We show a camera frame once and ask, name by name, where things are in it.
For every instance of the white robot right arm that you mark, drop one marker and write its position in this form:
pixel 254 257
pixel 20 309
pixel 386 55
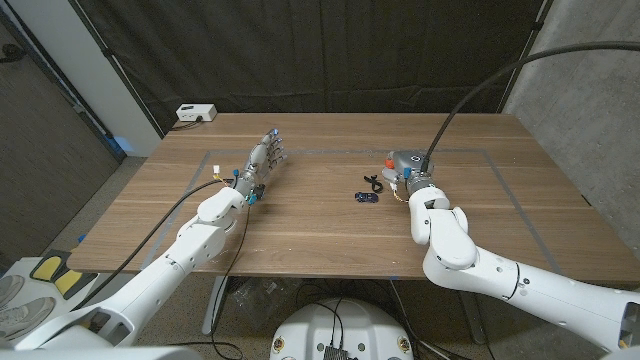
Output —
pixel 450 240

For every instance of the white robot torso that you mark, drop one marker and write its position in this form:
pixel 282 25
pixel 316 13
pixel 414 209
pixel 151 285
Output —
pixel 310 330

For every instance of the blue tape piece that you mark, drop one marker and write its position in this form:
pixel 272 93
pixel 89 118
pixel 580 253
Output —
pixel 120 145

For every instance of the dark table leg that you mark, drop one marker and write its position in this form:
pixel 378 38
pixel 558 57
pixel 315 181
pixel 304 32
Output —
pixel 472 320

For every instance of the orange ball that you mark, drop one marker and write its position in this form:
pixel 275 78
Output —
pixel 389 163

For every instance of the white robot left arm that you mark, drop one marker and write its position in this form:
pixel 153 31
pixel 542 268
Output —
pixel 165 270

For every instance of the black backdrop stand pole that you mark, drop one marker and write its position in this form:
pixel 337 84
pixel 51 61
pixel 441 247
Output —
pixel 120 70
pixel 525 55

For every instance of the black device on torso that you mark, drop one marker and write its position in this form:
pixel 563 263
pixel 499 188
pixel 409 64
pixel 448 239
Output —
pixel 336 353

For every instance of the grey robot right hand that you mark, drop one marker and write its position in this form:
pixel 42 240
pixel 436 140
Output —
pixel 412 162

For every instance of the yellow black foot pedal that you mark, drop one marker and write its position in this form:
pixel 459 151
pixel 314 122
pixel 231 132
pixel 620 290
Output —
pixel 72 282
pixel 47 267

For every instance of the black fabric backdrop curtain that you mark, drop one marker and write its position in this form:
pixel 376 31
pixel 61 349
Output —
pixel 325 50

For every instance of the light grey table leg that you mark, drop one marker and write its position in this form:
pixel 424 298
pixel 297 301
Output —
pixel 214 305

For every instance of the white power outlet box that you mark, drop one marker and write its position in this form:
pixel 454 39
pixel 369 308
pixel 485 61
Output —
pixel 196 112

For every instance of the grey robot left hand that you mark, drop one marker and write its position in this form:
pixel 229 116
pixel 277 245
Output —
pixel 260 160

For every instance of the clear plastic bag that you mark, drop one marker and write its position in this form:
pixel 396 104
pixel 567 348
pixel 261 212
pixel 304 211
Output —
pixel 260 300

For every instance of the grey sneaker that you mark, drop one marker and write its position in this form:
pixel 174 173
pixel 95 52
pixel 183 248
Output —
pixel 25 317
pixel 9 290

